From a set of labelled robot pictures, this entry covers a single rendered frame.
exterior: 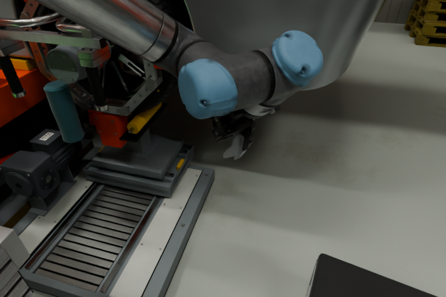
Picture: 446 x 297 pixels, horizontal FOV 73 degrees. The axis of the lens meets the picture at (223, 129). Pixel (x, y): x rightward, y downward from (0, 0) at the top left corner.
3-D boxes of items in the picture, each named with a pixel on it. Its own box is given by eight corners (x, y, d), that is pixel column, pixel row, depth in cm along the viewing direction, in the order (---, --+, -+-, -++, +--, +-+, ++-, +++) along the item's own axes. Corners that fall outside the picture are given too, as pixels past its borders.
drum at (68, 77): (117, 65, 123) (109, 30, 115) (84, 88, 107) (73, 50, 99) (87, 61, 127) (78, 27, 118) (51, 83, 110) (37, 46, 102)
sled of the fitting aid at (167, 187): (194, 156, 184) (193, 143, 179) (170, 199, 156) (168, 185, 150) (121, 142, 195) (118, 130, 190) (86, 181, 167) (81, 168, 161)
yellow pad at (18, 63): (50, 60, 154) (47, 50, 151) (29, 71, 143) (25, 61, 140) (27, 57, 157) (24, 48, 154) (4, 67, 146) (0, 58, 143)
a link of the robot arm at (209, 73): (168, 97, 46) (229, 82, 51) (203, 134, 38) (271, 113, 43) (163, 46, 41) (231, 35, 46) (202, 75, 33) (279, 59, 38)
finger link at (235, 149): (218, 166, 69) (218, 134, 63) (238, 156, 71) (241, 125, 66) (225, 174, 67) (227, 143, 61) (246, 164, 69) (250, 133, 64)
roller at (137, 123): (164, 105, 156) (163, 95, 152) (137, 138, 132) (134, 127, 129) (154, 103, 157) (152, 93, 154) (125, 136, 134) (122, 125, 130)
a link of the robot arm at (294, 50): (265, 29, 39) (313, 22, 43) (232, 71, 49) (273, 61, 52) (291, 83, 38) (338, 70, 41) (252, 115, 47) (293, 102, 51)
